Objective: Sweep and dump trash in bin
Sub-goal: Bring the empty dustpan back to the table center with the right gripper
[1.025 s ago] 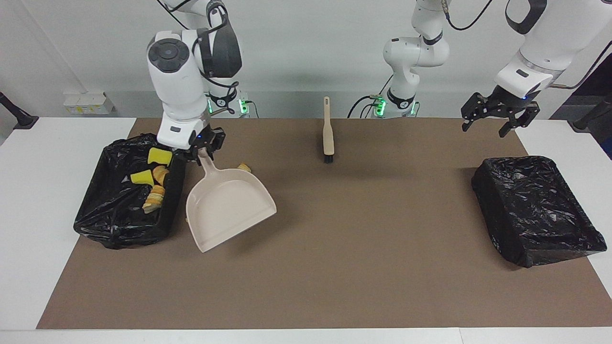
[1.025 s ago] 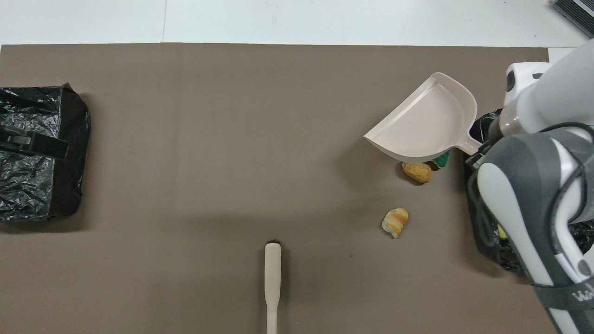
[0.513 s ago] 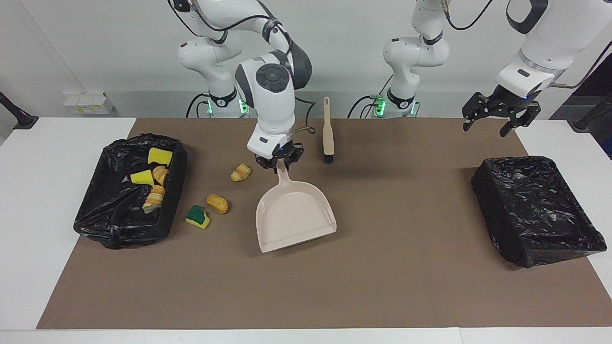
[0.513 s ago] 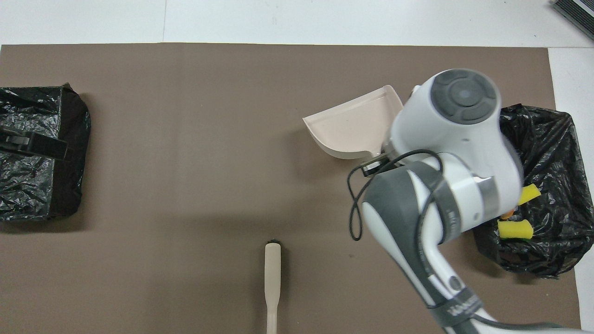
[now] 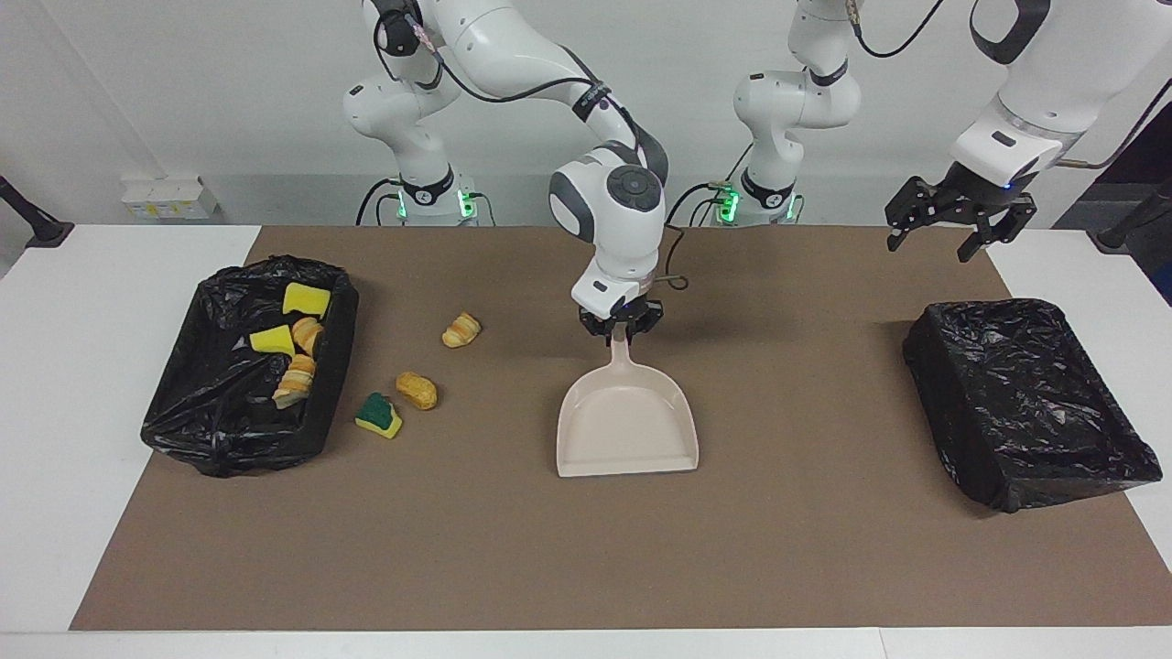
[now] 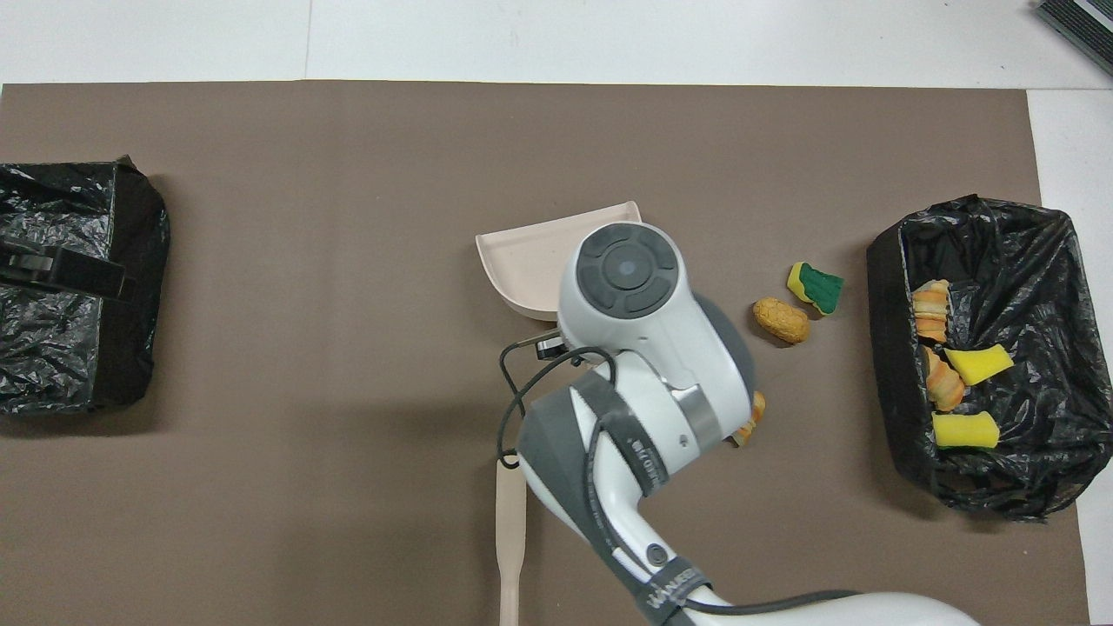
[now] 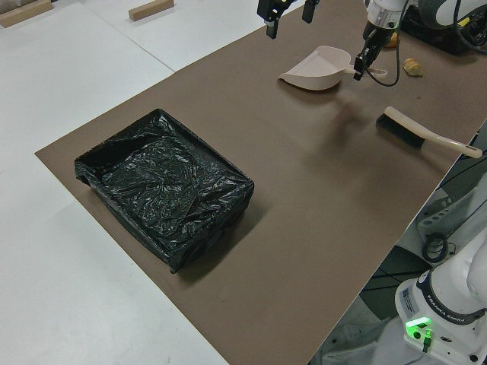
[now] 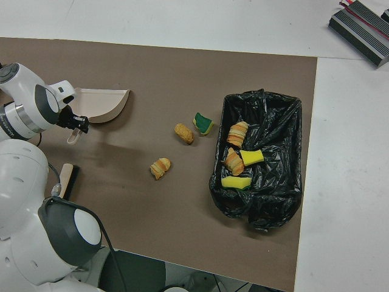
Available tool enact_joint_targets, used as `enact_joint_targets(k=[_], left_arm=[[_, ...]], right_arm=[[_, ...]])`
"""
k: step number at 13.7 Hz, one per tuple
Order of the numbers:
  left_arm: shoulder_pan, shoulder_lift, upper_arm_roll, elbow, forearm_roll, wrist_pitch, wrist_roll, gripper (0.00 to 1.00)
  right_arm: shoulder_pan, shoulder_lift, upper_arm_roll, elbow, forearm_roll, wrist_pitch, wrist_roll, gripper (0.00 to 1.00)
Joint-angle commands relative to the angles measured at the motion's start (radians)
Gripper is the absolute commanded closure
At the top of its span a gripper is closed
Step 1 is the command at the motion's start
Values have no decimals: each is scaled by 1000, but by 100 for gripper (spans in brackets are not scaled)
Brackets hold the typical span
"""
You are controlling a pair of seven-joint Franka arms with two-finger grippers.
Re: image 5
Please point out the oval bread roll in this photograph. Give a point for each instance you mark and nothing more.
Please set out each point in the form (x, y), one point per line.
(417, 391)

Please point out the green and yellow sponge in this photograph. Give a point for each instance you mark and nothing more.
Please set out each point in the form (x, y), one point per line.
(377, 414)

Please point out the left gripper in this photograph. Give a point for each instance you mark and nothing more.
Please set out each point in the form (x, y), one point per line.
(972, 194)

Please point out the croissant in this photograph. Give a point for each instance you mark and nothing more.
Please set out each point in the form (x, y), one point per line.
(295, 379)
(309, 334)
(461, 330)

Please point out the black stand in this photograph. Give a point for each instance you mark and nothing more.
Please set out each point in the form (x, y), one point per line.
(1131, 220)
(32, 220)

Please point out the beige plastic dustpan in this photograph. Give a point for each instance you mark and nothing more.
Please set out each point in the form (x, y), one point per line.
(628, 421)

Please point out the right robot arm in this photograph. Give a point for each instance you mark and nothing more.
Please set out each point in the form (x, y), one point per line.
(494, 41)

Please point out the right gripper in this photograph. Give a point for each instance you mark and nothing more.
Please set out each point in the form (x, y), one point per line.
(623, 314)

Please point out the bin lined with black bag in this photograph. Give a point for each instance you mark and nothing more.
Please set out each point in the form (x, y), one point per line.
(1025, 403)
(229, 412)

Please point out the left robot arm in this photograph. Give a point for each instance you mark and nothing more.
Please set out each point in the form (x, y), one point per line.
(1053, 82)

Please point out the white wall socket box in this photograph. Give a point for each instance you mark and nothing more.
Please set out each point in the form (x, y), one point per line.
(169, 197)

